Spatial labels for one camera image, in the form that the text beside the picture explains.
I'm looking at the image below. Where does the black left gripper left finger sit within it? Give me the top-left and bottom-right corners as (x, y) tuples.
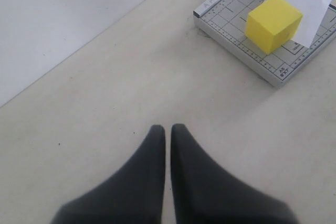
(52, 125), (166, 223)

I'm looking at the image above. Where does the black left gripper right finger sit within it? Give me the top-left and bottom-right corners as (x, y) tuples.
(170, 124), (298, 223)

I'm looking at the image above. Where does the yellow cube block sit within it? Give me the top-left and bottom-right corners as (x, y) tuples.
(245, 0), (303, 54)

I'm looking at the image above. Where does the white paper sheet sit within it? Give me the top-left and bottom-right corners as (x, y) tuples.
(285, 0), (332, 48)

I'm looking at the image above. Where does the grey paper cutter base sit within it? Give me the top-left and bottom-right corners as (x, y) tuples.
(193, 0), (335, 88)

